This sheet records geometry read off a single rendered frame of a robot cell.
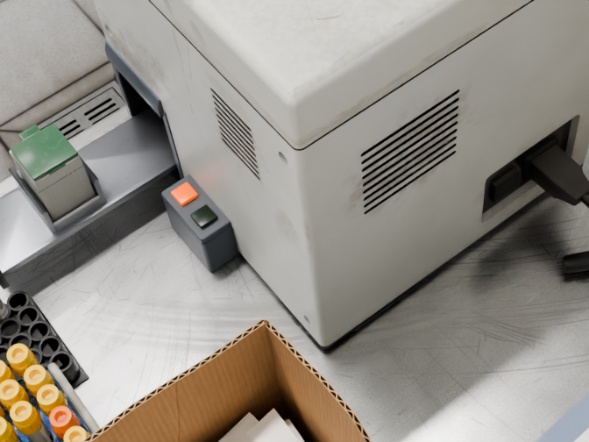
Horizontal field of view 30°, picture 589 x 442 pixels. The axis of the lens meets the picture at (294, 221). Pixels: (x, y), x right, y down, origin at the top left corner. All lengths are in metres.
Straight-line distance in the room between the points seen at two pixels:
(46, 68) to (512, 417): 1.62
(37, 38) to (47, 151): 1.50
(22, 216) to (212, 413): 0.26
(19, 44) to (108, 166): 1.45
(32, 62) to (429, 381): 1.60
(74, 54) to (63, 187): 1.44
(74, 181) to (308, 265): 0.22
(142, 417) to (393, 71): 0.26
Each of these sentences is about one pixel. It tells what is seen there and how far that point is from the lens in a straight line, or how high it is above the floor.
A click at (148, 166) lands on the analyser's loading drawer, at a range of 0.91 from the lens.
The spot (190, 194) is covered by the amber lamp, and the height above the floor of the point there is 0.93.
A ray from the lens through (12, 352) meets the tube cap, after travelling 0.76.
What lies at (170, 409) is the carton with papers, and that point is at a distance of 0.71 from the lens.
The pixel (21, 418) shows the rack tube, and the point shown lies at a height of 0.99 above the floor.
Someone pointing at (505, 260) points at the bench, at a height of 0.88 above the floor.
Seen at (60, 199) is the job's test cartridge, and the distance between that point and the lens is 0.88.
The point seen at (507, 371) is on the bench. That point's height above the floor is 0.88.
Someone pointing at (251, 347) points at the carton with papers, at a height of 1.01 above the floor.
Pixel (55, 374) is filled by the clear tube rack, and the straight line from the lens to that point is 0.79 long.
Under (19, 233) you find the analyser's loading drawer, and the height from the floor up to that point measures 0.91.
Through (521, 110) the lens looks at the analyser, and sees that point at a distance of 0.79.
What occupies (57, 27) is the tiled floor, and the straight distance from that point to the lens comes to 2.36.
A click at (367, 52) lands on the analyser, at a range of 0.62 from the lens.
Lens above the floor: 1.63
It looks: 56 degrees down
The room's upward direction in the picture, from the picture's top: 9 degrees counter-clockwise
